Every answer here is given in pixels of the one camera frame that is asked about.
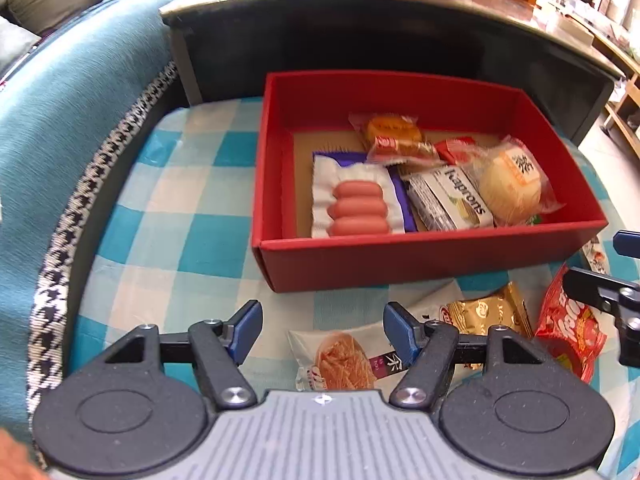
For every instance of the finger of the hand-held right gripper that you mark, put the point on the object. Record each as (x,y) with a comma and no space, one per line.
(627,242)
(585,287)

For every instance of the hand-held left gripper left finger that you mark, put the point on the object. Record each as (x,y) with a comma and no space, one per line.
(247,332)

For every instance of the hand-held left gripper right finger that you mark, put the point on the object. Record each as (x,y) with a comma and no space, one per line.
(397,332)

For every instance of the red puffed snack packet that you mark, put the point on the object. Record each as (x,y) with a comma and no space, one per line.
(570,330)

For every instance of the white noodle snack packet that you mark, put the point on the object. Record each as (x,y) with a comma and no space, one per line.
(345,360)

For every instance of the red cardboard box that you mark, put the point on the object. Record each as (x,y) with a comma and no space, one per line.
(400,262)

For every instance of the purple wafer biscuit packet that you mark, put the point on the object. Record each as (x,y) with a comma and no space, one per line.
(403,195)

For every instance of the red crown print snack packet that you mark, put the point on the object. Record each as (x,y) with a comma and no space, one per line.
(457,150)

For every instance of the small white red packet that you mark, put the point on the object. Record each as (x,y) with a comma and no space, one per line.
(595,257)

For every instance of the gold snack packet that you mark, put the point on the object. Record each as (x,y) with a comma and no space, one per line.
(490,310)

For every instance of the round pastry packet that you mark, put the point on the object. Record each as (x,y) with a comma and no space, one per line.
(510,185)

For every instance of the sausage packet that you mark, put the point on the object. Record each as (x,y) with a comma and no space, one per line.
(357,207)

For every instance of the grey wafer packet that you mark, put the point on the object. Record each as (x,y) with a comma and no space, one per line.
(460,200)

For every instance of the red brown snack packet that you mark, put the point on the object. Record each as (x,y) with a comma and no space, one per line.
(405,150)

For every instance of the orange cake packet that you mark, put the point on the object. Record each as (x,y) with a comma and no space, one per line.
(392,129)

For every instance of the wooden shelf unit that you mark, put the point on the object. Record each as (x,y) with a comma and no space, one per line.
(615,35)

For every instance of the orange cloth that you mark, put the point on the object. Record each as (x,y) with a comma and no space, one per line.
(17,460)

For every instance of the teal blanket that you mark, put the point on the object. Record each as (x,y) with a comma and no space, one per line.
(60,100)

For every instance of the grey coffee table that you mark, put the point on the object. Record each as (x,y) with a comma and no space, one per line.
(350,35)

